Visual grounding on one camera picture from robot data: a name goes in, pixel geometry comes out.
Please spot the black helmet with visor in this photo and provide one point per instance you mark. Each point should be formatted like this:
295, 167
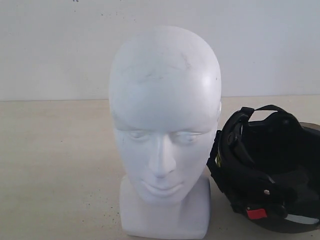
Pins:
269, 169

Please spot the white mannequin head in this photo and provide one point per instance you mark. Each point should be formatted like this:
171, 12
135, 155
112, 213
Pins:
165, 102

